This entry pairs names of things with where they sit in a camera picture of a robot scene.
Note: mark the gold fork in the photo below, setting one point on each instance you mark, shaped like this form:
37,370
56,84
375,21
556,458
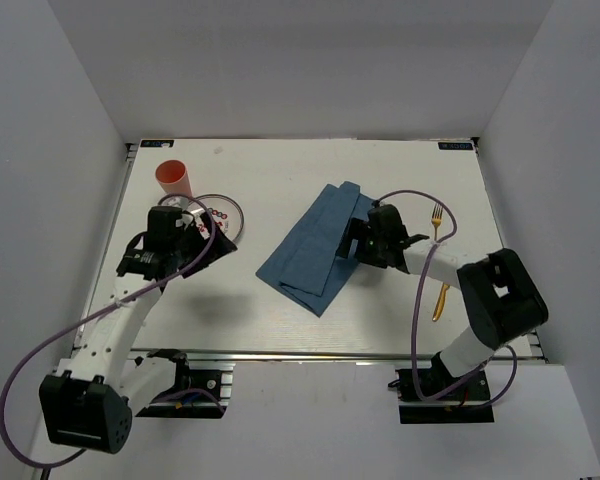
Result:
436,219

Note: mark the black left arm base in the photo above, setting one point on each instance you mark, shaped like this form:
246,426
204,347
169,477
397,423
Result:
200,389

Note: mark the pink plastic cup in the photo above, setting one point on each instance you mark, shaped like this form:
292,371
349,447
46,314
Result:
172,176

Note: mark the right table corner label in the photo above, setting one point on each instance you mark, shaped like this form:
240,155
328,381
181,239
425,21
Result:
456,146

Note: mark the gold knife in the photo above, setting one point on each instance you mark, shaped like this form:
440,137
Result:
440,304

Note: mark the table corner label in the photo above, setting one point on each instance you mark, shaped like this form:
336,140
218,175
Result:
157,143
456,146

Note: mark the left table corner label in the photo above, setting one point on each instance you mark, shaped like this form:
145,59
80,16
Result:
157,143

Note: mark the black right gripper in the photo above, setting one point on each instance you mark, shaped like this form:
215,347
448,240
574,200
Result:
360,229

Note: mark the blue cloth napkin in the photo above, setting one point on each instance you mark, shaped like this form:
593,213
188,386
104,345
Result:
304,267

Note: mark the aluminium table edge rail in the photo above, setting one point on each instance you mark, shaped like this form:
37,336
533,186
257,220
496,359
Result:
204,355

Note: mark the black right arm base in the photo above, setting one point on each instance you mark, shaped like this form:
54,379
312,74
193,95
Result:
464,405

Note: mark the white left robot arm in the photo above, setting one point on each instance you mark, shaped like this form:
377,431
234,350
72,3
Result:
90,405

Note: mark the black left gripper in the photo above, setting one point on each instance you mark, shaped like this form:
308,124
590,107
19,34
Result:
221,247

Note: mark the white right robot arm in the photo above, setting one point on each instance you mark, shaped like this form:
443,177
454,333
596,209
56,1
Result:
492,301

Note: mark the white plate with red characters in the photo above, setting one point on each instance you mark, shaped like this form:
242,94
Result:
225,211

